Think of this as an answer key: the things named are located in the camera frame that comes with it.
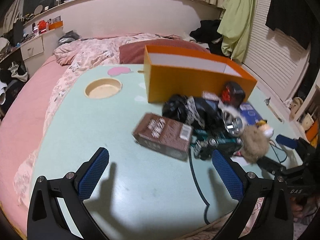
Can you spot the orange cardboard box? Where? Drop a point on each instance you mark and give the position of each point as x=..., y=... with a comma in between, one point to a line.
x=172, y=70

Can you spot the small orange box on shelf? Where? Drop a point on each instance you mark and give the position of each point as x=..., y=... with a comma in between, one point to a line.
x=55, y=25

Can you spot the pink floral blanket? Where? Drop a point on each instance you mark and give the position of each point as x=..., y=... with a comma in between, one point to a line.
x=36, y=104

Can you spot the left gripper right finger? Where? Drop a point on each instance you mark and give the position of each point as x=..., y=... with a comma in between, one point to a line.
x=274, y=220

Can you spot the black hanging garment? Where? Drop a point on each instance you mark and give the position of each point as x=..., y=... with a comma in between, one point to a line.
x=293, y=18

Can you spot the beige furry plush toy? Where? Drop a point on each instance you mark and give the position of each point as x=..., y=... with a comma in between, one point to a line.
x=255, y=141

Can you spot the dark red pillow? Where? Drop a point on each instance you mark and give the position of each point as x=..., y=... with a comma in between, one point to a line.
x=133, y=53

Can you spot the brown printed box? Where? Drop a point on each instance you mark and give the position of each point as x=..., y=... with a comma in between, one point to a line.
x=164, y=135

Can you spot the white bedside drawer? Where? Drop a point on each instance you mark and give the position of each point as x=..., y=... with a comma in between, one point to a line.
x=37, y=50

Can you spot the grey bag on bed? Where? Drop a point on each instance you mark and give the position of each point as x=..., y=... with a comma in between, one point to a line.
x=68, y=38

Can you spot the black clothes pile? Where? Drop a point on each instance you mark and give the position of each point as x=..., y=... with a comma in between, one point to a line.
x=207, y=33

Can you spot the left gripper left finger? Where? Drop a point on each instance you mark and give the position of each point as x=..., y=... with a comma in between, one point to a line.
x=45, y=218

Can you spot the black lace garment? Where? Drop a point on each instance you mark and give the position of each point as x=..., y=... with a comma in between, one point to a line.
x=197, y=112

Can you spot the green toy car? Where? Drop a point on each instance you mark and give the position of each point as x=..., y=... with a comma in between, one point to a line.
x=225, y=139

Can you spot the black red pouch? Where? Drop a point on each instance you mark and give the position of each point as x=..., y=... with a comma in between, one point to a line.
x=233, y=94

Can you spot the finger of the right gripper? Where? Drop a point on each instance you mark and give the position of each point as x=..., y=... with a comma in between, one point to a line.
x=283, y=140
x=272, y=166

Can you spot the green hanging jacket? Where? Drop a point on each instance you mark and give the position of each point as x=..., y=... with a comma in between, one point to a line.
x=235, y=27

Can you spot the metal clip on table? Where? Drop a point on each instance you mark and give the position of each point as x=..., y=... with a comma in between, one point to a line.
x=267, y=101

